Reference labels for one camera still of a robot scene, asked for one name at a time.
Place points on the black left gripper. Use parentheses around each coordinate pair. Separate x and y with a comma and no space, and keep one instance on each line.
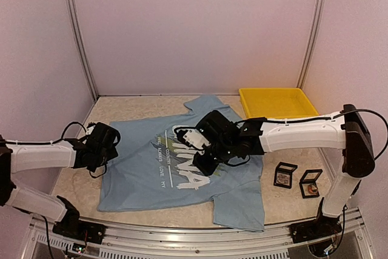
(113,153)

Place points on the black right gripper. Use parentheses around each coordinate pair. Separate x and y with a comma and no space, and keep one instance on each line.
(207,169)

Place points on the light blue printed t-shirt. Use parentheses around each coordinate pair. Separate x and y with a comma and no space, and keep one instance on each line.
(153,170)

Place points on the black brooch display box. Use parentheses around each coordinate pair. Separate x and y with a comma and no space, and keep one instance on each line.
(284,174)

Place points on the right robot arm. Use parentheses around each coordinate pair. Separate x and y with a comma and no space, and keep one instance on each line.
(218,140)

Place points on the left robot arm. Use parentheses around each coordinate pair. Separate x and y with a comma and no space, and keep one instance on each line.
(95,149)

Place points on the black box with orange brooch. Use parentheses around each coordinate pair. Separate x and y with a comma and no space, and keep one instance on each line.
(308,185)

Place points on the yellow plastic tray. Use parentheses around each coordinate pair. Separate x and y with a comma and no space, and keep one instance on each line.
(276,103)

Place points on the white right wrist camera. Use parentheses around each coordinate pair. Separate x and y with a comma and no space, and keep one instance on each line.
(192,139)

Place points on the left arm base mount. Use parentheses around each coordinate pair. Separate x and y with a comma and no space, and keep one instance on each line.
(85,231)

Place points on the right aluminium corner post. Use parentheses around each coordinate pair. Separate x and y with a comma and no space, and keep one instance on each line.
(311,42)

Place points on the aluminium corner post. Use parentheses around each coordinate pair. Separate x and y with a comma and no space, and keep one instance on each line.
(311,42)
(79,43)

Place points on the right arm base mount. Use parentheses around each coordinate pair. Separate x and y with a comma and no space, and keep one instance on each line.
(312,230)

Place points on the aluminium front rail frame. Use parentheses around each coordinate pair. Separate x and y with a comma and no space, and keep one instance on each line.
(134,241)

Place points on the left aluminium corner post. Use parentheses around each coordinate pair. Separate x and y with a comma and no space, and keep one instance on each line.
(79,43)

